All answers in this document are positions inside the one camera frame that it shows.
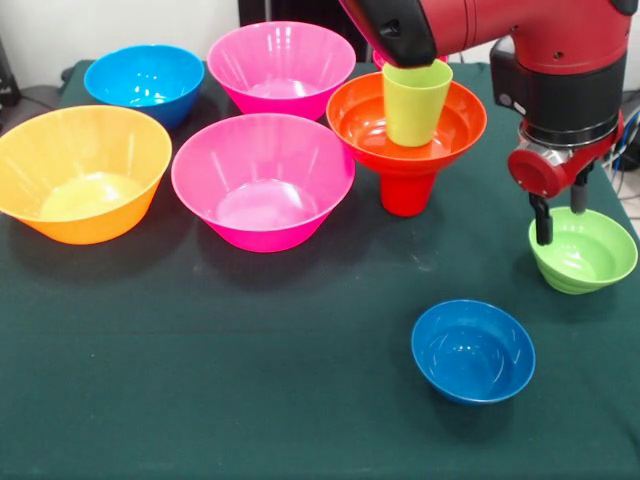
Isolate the cable bundle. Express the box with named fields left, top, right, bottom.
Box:
left=602, top=109, right=640, bottom=201

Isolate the large pink bowl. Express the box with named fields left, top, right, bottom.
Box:
left=170, top=112, right=357, bottom=254
left=206, top=20, right=357, bottom=123

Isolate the light blue bowl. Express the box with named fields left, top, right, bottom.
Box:
left=83, top=44, right=206, bottom=132

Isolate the black pedestal foot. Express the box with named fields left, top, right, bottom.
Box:
left=0, top=67, right=76, bottom=132
left=619, top=88, right=640, bottom=131

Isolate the small green bowl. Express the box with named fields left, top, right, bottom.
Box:
left=528, top=206, right=639, bottom=296

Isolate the large orange bowl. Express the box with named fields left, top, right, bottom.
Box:
left=0, top=104, right=174, bottom=246

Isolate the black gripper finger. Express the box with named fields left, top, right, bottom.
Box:
left=528, top=192, right=554, bottom=246
left=571, top=167, right=591, bottom=215

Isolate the red-orange wide bowl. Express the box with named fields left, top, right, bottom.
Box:
left=325, top=71, right=488, bottom=177

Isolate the black device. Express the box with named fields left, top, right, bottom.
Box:
left=0, top=37, right=22, bottom=107

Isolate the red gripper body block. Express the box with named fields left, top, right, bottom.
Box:
left=507, top=112, right=626, bottom=201

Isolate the lime green plastic cup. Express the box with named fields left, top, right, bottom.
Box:
left=382, top=59, right=455, bottom=148

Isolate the small dark blue bowl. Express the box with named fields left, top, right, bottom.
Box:
left=410, top=299, right=537, bottom=406

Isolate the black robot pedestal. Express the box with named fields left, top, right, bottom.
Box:
left=238, top=0, right=371, bottom=51

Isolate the dark green table cloth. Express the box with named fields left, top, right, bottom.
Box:
left=0, top=59, right=640, bottom=480

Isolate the red plastic cup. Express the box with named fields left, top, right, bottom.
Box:
left=379, top=172, right=435, bottom=218

